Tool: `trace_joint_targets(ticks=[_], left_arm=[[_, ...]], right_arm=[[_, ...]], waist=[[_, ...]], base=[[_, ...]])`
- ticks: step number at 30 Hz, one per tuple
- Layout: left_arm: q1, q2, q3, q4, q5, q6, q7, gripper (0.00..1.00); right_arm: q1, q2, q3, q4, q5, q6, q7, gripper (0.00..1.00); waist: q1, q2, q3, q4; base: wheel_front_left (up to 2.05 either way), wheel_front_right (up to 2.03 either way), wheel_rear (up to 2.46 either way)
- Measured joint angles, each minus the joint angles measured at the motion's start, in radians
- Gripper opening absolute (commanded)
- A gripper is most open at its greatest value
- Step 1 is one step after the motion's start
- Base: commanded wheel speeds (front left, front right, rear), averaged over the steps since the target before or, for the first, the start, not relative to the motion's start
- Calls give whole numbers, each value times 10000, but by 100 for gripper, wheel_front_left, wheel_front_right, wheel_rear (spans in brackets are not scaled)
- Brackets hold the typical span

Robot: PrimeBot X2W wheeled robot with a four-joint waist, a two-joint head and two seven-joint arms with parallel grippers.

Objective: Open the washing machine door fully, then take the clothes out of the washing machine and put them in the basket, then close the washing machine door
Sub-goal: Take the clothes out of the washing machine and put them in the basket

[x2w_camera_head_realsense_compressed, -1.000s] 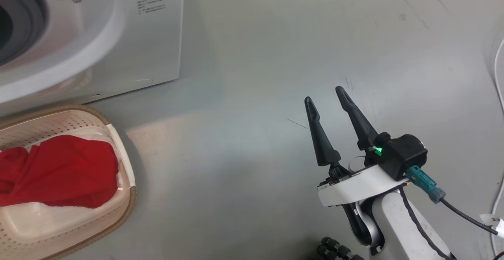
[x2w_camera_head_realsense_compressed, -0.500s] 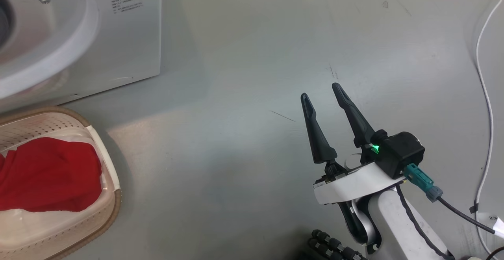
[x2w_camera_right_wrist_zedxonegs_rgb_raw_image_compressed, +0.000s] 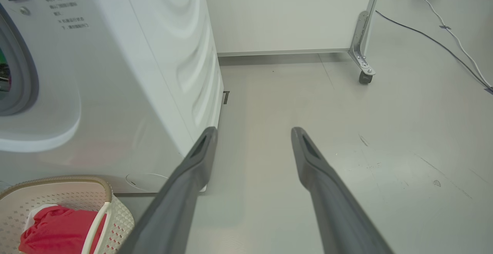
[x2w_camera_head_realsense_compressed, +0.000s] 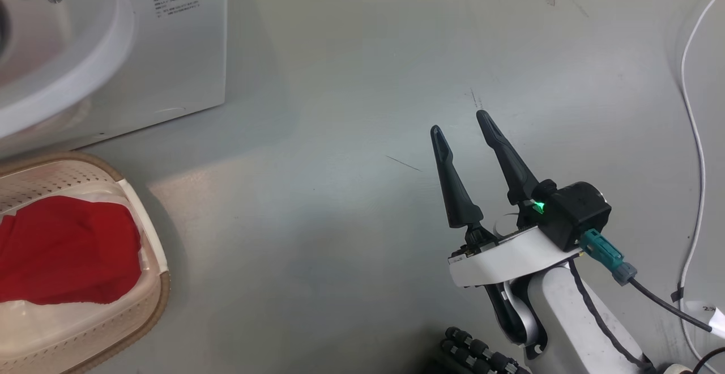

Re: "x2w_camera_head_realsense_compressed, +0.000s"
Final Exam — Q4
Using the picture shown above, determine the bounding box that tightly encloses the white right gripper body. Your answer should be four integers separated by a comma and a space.
449, 224, 585, 288

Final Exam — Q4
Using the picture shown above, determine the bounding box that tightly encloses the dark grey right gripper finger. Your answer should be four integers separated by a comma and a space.
430, 125, 484, 228
476, 110, 540, 205

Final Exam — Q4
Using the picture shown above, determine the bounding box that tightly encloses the red white-striped garment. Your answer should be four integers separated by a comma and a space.
0, 195, 142, 306

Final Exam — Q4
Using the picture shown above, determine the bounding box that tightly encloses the white front-load washing machine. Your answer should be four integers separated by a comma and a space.
0, 0, 229, 158

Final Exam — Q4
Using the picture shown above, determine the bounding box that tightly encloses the cream perforated laundry basket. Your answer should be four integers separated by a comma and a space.
0, 151, 171, 374

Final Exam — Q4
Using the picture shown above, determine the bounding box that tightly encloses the black ribbed cable conduit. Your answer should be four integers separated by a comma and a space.
439, 326, 531, 374

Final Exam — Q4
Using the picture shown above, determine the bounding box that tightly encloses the black cable with teal connector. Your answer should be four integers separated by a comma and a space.
579, 228, 714, 333

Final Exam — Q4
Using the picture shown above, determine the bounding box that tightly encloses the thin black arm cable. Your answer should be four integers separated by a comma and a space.
568, 260, 653, 370

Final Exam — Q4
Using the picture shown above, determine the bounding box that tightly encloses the white floor cable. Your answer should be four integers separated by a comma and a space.
677, 0, 725, 374

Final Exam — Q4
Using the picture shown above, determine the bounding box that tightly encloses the white paper cable tag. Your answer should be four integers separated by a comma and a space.
684, 300, 725, 339

